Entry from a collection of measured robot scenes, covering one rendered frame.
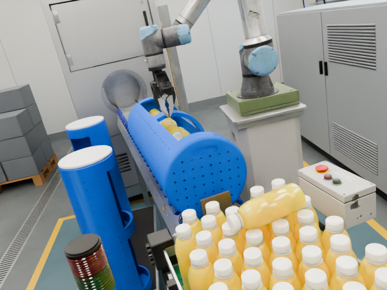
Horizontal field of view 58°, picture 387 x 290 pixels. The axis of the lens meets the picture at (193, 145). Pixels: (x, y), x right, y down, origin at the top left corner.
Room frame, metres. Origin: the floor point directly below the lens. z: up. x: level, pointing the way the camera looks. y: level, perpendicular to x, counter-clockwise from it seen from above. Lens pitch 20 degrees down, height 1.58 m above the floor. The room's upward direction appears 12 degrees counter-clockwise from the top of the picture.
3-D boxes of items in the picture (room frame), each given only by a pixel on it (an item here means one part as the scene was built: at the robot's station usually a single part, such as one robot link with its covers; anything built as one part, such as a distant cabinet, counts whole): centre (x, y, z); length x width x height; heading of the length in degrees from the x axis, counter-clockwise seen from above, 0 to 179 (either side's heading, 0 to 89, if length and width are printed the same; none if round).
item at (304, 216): (0.72, -0.23, 1.08); 0.04 x 0.04 x 0.02
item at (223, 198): (0.98, -0.03, 0.99); 0.10 x 0.02 x 0.12; 104
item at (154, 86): (1.43, 0.08, 1.37); 0.09 x 0.08 x 0.12; 14
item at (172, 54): (2.51, 0.01, 0.85); 0.06 x 0.06 x 1.70; 14
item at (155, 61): (1.42, 0.08, 1.45); 0.08 x 0.08 x 0.05
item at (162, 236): (0.89, 0.15, 0.95); 0.10 x 0.07 x 0.10; 104
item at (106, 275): (0.52, 0.22, 1.18); 0.06 x 0.06 x 0.05
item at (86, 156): (1.70, 0.56, 1.03); 0.28 x 0.28 x 0.01
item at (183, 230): (0.77, 0.07, 1.08); 0.04 x 0.04 x 0.02
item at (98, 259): (0.52, 0.22, 1.23); 0.06 x 0.06 x 0.04
